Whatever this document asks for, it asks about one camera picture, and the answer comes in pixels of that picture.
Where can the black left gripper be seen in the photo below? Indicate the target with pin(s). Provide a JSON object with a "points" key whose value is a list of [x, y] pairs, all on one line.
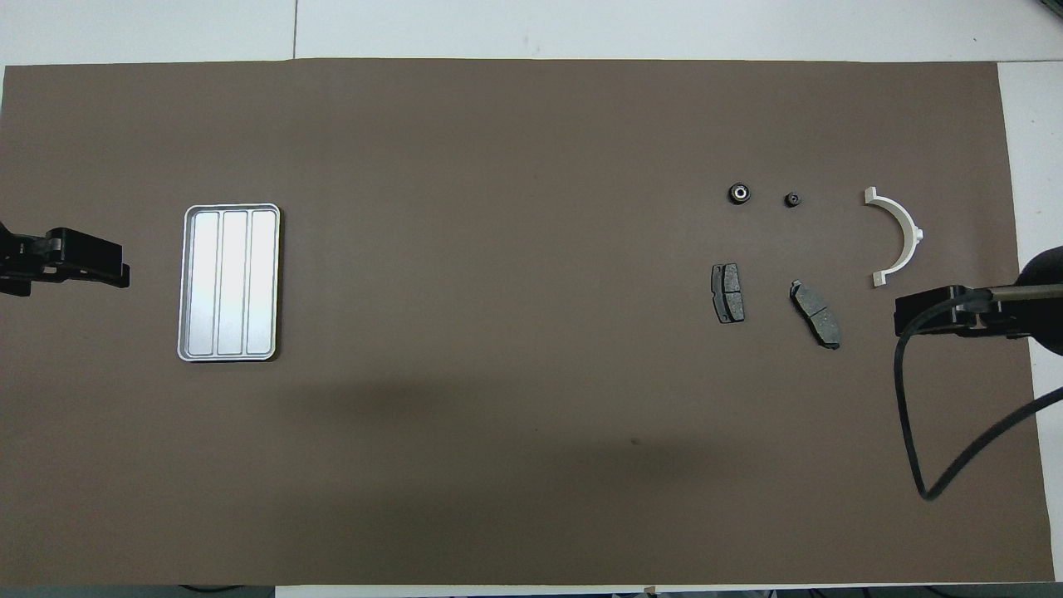
{"points": [[83, 253]]}

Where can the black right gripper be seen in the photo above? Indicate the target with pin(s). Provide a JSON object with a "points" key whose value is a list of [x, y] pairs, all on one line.
{"points": [[947, 320]]}

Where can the large black bearing gear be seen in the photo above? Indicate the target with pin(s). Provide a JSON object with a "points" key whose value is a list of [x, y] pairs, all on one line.
{"points": [[739, 193]]}

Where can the silver metal tray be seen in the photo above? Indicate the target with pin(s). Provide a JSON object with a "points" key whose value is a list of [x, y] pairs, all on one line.
{"points": [[232, 282]]}

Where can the long dark brake pad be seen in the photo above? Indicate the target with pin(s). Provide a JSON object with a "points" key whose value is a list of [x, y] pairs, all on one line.
{"points": [[816, 313]]}

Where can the short dark brake pad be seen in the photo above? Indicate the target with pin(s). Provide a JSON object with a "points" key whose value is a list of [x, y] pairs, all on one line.
{"points": [[727, 293]]}

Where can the brown table mat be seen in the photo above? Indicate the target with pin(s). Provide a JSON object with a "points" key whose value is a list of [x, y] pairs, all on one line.
{"points": [[531, 166]]}

